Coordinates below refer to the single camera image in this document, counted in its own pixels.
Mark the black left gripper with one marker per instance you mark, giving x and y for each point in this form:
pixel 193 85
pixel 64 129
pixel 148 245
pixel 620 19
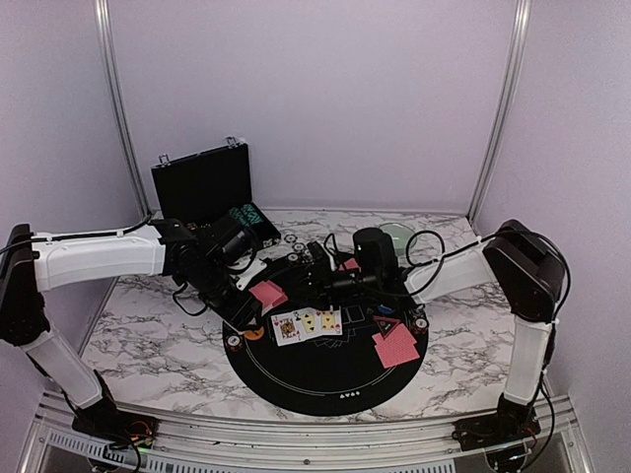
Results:
pixel 239 314

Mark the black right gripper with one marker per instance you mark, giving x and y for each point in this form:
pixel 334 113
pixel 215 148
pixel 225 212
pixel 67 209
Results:
pixel 320 288

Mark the orange big blind button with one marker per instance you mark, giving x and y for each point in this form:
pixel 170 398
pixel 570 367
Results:
pixel 254 335

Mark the red card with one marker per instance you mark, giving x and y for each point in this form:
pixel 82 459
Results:
pixel 350 264

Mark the red playing card deck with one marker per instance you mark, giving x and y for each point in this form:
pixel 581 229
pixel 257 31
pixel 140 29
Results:
pixel 269 294

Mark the three of hearts card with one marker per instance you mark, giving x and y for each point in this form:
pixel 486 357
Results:
pixel 328 322

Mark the three of clubs card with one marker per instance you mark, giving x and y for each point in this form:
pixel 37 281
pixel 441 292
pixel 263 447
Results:
pixel 307 322

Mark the jack of hearts card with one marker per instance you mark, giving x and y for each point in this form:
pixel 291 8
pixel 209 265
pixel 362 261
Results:
pixel 286 329

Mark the red card dealt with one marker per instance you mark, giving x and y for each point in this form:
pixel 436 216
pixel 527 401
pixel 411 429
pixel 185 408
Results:
pixel 392 355
pixel 400 335

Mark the blue small blind button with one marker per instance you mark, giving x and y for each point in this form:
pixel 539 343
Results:
pixel 385 310

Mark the red triangular all-in marker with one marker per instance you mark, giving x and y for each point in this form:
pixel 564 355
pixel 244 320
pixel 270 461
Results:
pixel 386 324

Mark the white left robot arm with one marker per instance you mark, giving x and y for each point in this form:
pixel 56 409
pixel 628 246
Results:
pixel 33 264

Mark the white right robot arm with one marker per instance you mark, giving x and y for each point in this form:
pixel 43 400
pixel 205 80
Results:
pixel 471 332

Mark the round black poker mat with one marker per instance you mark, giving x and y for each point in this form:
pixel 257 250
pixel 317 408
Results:
pixel 330 375

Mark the green glass bowl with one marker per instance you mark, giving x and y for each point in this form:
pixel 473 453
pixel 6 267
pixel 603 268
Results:
pixel 400 234

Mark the green chip row right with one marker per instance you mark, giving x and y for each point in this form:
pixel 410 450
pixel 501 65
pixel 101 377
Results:
pixel 251 215

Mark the green chip row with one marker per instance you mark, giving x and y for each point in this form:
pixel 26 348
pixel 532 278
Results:
pixel 239 216
pixel 251 215

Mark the green chip row left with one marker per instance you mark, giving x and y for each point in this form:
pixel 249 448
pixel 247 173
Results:
pixel 239 216

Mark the black poker chip case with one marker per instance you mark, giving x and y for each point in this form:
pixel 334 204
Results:
pixel 201 188

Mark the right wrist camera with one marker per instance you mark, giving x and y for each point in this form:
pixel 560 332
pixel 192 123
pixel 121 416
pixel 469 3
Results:
pixel 375 255

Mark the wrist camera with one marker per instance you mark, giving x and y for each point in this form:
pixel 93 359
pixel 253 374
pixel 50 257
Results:
pixel 235 247
pixel 375 255

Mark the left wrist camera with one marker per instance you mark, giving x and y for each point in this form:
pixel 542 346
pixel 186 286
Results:
pixel 235 247

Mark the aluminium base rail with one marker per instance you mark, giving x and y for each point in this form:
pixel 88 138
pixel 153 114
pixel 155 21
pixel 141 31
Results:
pixel 197 443

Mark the right aluminium frame post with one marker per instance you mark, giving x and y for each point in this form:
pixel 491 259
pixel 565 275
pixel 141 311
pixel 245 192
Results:
pixel 509 85

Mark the aluminium frame post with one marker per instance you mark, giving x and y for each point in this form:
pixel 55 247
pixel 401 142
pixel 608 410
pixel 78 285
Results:
pixel 509 85
pixel 105 35

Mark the left aluminium frame post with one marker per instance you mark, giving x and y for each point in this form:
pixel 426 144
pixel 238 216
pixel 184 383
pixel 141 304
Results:
pixel 105 35

